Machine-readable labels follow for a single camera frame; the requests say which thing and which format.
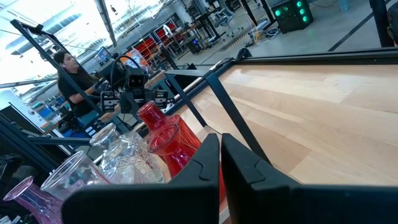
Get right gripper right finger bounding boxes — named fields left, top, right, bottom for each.
left=220, top=133, right=398, bottom=224

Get clear cut-glass square vase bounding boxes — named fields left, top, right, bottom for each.
left=89, top=123, right=165, bottom=185

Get red bulb vase narrow neck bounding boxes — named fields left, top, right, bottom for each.
left=219, top=163, right=228, bottom=208

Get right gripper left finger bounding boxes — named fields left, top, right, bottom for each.
left=61, top=133, right=221, bottom=224

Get computer monitor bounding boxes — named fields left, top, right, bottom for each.
left=94, top=45, right=113, bottom=67

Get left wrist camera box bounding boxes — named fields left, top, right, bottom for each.
left=125, top=67, right=147, bottom=90

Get red shelving unit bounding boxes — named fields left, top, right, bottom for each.
left=132, top=20, right=180, bottom=62

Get clear wide-mouth glass vase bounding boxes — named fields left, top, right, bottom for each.
left=40, top=151, right=109, bottom=202

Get red square glass vase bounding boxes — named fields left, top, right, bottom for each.
left=136, top=100, right=202, bottom=150

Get pink cone-shaped glass vase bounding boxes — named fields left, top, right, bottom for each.
left=2, top=175, right=65, bottom=224

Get red ribbed wide-mouth vase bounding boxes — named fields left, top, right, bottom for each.
left=146, top=123, right=200, bottom=184

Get black looped cable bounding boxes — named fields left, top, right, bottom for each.
left=109, top=54, right=142, bottom=94

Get person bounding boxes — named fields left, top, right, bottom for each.
left=52, top=50, right=108, bottom=119

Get office chair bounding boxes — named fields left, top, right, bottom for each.
left=214, top=6, right=245, bottom=35

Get black table frame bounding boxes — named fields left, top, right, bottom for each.
left=0, top=18, right=398, bottom=175

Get black computer green lights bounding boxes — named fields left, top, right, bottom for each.
left=271, top=0, right=315, bottom=34

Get black upright post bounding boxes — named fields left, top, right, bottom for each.
left=368, top=0, right=394, bottom=48

